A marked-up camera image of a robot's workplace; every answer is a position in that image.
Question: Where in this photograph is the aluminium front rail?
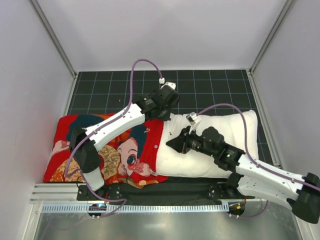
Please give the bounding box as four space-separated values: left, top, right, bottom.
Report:
28 182 305 204

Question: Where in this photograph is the aluminium frame post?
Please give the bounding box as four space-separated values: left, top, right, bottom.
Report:
28 0 77 79
248 0 297 75

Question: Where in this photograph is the white slotted cable duct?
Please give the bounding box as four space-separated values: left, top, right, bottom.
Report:
41 202 229 214

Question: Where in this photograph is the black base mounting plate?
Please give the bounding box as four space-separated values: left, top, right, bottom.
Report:
76 177 256 207

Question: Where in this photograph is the black grid cutting mat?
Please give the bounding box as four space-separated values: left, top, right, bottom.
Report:
46 69 286 183

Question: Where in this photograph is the white pillow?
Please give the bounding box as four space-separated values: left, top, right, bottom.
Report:
156 109 260 179

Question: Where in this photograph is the right aluminium frame post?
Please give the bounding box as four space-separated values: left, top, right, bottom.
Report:
248 0 297 75

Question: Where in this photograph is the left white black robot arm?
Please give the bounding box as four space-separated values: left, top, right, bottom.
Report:
69 82 179 201

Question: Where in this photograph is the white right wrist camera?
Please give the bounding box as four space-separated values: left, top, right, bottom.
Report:
186 112 201 134

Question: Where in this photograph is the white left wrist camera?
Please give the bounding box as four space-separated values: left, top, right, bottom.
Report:
160 81 177 90

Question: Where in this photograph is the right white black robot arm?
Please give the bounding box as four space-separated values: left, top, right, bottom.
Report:
166 127 320 224

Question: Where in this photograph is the left aluminium frame post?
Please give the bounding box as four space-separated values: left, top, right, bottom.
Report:
28 0 77 79

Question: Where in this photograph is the red cartoon print pillowcase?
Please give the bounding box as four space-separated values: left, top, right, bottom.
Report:
43 114 168 189

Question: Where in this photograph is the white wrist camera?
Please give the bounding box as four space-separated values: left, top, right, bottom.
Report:
186 112 201 134
160 81 177 90

